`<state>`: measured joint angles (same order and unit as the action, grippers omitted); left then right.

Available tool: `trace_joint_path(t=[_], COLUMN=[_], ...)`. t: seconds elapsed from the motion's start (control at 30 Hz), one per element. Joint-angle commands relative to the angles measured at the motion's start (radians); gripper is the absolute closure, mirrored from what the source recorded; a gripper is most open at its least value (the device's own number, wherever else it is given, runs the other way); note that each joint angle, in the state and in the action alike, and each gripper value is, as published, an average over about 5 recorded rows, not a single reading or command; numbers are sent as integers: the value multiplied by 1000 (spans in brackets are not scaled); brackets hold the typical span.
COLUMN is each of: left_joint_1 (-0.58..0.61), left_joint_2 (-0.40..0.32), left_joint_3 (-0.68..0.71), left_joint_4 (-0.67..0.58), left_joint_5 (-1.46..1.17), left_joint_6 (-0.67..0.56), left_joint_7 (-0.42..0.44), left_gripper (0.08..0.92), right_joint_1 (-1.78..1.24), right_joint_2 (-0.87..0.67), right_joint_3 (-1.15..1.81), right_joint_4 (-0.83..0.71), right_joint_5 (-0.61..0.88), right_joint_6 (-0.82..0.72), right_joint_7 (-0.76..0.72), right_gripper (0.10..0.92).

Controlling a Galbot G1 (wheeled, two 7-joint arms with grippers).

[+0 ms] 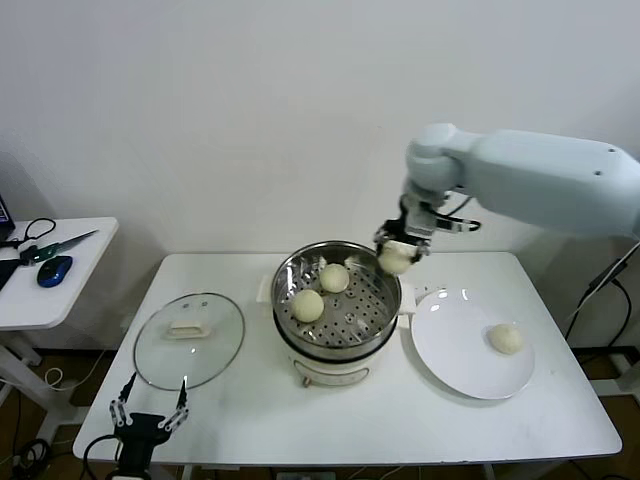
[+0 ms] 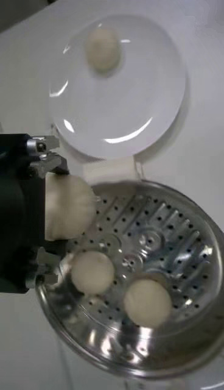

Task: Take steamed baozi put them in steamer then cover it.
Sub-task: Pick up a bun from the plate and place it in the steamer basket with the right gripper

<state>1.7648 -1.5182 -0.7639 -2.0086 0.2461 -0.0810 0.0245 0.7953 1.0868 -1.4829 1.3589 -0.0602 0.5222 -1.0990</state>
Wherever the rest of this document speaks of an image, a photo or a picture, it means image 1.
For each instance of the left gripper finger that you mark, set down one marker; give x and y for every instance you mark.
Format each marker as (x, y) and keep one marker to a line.
(180, 407)
(119, 411)

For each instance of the white side table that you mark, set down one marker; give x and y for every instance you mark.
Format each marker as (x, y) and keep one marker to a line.
(75, 280)

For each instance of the right robot arm light grey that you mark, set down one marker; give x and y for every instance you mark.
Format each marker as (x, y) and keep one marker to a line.
(525, 170)

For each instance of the white electric cooker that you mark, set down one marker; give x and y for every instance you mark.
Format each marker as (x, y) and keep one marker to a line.
(330, 370)

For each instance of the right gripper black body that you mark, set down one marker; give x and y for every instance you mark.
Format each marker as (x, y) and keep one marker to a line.
(417, 222)

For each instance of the laptop with blue screen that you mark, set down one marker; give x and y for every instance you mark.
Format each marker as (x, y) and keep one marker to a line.
(4, 215)

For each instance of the blue computer mouse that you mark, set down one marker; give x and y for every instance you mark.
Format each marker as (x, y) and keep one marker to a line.
(54, 271)

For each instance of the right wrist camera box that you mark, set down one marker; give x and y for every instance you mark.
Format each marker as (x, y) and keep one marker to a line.
(457, 225)

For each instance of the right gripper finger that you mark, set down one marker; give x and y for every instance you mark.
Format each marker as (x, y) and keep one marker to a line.
(424, 250)
(389, 232)

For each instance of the white steamed baozi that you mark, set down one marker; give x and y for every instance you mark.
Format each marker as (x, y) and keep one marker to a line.
(395, 260)
(307, 306)
(333, 278)
(505, 340)

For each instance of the white round plate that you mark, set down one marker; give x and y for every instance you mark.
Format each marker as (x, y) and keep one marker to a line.
(450, 340)

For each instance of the steel perforated steamer basket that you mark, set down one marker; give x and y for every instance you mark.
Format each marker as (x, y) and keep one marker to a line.
(370, 320)

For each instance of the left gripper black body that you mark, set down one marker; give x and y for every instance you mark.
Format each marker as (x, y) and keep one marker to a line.
(137, 430)

